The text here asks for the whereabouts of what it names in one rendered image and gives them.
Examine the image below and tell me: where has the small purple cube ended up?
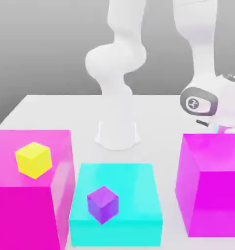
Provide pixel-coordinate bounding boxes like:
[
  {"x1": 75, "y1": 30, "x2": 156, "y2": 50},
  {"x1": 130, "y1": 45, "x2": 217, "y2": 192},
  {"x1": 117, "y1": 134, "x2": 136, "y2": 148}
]
[{"x1": 87, "y1": 185, "x2": 119, "y2": 226}]

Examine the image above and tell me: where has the large pink box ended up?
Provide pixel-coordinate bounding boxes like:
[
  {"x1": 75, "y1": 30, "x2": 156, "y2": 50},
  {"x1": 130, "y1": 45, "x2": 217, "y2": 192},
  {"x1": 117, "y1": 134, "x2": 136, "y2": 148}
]
[{"x1": 0, "y1": 129, "x2": 77, "y2": 250}]

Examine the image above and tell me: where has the small yellow cube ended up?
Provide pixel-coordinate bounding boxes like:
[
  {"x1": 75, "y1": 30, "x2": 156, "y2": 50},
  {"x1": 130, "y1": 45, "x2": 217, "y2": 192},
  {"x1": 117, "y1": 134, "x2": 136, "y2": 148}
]
[{"x1": 14, "y1": 142, "x2": 53, "y2": 180}]

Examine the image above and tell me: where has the large cyan box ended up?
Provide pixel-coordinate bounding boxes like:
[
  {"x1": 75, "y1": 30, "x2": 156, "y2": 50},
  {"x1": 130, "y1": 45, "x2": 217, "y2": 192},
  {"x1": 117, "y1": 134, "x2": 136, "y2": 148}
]
[{"x1": 68, "y1": 163, "x2": 163, "y2": 248}]

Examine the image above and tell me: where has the large magenta box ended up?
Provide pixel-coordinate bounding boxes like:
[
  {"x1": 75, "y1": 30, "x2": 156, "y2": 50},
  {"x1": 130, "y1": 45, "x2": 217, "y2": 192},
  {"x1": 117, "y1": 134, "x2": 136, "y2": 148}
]
[{"x1": 175, "y1": 133, "x2": 235, "y2": 238}]

